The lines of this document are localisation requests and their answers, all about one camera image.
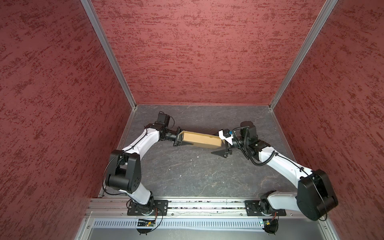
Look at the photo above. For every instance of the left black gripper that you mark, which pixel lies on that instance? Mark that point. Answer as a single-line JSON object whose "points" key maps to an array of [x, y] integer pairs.
{"points": [[179, 143]]}

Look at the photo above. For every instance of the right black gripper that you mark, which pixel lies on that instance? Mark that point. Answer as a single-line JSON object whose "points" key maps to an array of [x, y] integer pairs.
{"points": [[223, 153]]}

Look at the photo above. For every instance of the brown cardboard box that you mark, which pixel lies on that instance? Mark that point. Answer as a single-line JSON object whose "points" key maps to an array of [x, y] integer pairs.
{"points": [[202, 140]]}

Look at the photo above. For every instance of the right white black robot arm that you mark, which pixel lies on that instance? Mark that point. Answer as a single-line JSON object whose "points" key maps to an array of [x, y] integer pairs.
{"points": [[314, 196]]}

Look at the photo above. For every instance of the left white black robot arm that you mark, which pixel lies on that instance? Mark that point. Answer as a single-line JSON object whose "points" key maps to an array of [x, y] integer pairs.
{"points": [[123, 172]]}

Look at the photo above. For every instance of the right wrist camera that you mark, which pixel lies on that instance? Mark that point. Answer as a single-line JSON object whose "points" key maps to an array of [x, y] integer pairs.
{"points": [[226, 135]]}

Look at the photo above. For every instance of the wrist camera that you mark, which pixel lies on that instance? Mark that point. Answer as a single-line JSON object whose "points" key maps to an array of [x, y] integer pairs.
{"points": [[163, 119], [226, 135]]}

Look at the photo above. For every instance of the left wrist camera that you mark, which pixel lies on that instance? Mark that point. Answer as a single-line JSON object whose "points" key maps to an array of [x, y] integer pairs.
{"points": [[163, 119]]}

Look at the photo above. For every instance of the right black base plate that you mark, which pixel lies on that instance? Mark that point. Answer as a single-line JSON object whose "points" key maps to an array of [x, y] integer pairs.
{"points": [[255, 207]]}

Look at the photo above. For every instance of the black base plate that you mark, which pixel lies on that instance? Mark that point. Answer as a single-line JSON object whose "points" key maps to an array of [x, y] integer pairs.
{"points": [[152, 208], [255, 207]]}

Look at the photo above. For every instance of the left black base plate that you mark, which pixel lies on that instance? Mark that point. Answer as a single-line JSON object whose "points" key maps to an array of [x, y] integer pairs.
{"points": [[152, 208]]}

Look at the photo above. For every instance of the right controller board with wires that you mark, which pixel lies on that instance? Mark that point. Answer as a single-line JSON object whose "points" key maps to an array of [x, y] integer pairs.
{"points": [[271, 226]]}

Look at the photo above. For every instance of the controller board with wires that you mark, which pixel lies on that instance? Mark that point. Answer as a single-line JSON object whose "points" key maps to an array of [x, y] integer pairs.
{"points": [[145, 227], [271, 226]]}

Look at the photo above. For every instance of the left controller board with wires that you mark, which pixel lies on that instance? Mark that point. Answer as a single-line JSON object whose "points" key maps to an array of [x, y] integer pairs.
{"points": [[145, 227]]}

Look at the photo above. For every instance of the aluminium front rail frame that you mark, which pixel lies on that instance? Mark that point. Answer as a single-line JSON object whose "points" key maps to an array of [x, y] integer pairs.
{"points": [[198, 208]]}

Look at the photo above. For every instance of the white slotted cable duct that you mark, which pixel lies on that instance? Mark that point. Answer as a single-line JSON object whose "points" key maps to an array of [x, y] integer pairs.
{"points": [[192, 224]]}

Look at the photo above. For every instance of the left aluminium corner post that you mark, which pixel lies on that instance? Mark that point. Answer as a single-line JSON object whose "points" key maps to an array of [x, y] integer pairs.
{"points": [[97, 26]]}

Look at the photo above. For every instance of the aluminium corner post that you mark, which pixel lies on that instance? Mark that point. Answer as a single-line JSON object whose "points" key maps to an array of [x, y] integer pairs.
{"points": [[317, 26], [97, 26]]}

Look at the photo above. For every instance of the right aluminium corner post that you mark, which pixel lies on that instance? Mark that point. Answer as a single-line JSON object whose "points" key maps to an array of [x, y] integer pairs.
{"points": [[317, 26]]}

